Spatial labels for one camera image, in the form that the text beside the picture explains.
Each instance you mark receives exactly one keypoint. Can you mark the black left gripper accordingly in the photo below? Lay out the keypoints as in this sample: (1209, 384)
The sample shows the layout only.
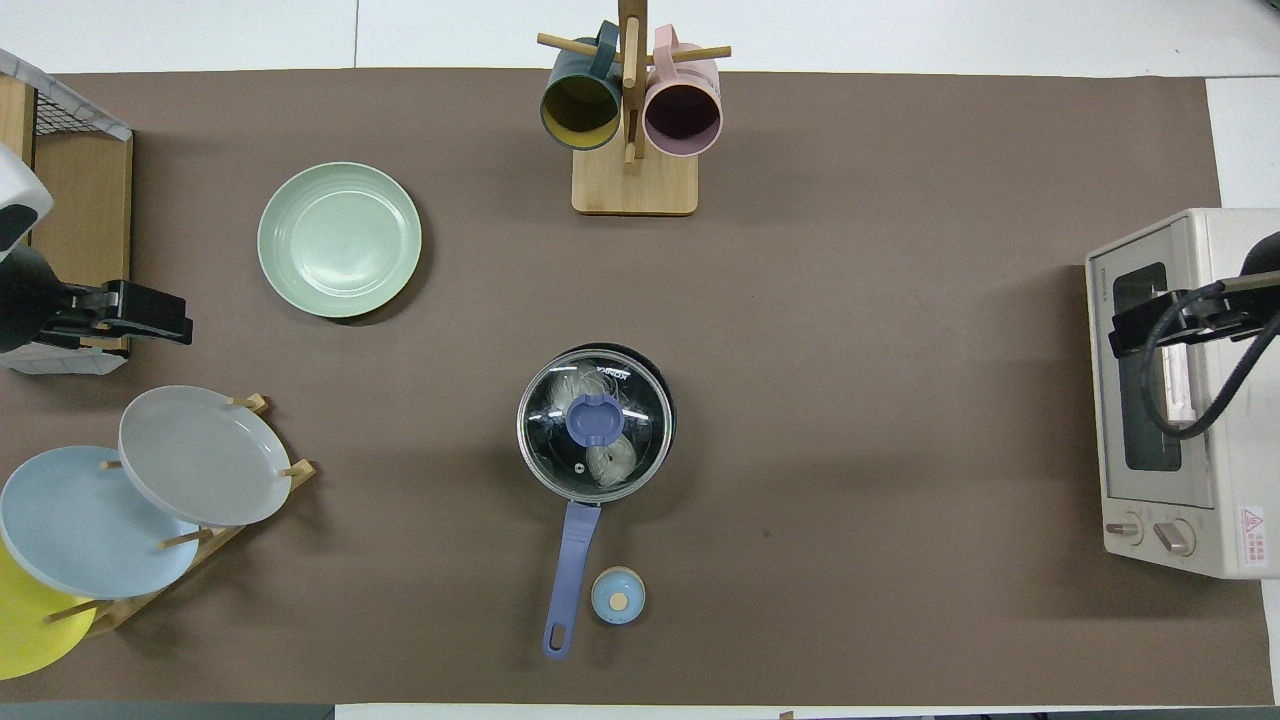
(130, 300)

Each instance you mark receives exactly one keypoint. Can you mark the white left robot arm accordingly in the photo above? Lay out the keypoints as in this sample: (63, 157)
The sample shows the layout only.
(20, 185)

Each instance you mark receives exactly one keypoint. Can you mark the cream toaster oven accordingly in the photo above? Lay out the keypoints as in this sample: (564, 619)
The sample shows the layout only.
(1230, 450)

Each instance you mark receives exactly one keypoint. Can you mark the wooden mug tree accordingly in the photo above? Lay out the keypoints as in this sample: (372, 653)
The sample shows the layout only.
(635, 190)

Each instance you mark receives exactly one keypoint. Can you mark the light blue plate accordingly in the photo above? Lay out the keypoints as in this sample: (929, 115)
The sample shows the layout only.
(80, 525)

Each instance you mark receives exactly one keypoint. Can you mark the grey plate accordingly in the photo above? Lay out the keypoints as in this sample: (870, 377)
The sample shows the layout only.
(200, 455)

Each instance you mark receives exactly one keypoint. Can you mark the pink mug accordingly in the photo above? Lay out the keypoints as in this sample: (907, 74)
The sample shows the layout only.
(705, 78)

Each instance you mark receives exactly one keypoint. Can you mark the glass lid with blue knob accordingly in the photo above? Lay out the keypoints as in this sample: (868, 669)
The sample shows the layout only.
(592, 420)

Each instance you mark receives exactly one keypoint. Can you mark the brown table mat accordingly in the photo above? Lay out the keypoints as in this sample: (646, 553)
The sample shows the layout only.
(800, 300)

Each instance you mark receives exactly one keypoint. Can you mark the dark teal mug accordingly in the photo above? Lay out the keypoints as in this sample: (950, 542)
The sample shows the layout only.
(580, 105)

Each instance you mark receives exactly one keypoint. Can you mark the yellow plate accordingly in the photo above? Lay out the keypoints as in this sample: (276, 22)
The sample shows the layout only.
(30, 630)

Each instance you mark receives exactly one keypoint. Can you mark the green plate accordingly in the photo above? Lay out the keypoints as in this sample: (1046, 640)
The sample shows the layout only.
(340, 240)

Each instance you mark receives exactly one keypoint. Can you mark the wooden plate rack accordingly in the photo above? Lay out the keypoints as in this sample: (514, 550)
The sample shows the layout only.
(120, 612)

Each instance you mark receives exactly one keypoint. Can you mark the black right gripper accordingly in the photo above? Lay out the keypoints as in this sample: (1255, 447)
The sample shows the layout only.
(1200, 312)

